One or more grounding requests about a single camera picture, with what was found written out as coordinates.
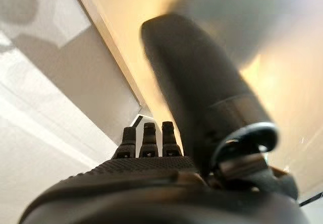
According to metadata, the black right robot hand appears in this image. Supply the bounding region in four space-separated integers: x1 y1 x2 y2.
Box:
19 13 310 224

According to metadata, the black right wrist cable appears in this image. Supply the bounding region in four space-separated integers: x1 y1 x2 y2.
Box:
298 193 323 207

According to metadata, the white counter cabinet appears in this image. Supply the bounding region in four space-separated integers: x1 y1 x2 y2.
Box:
0 0 152 224

